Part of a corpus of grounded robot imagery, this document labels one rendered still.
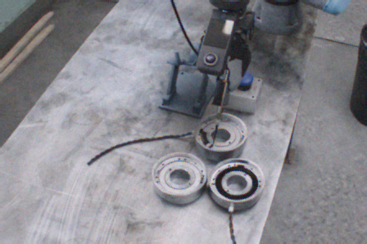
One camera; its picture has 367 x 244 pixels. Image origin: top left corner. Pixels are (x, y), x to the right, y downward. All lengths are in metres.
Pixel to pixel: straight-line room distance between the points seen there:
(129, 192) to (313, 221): 1.06
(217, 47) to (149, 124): 0.32
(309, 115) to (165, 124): 1.27
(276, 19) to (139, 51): 0.37
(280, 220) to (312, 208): 0.14
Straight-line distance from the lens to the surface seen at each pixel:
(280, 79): 1.14
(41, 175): 0.99
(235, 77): 0.88
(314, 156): 2.04
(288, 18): 1.28
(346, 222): 1.87
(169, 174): 0.90
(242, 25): 0.84
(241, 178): 0.91
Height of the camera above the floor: 1.55
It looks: 43 degrees down
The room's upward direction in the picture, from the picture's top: straight up
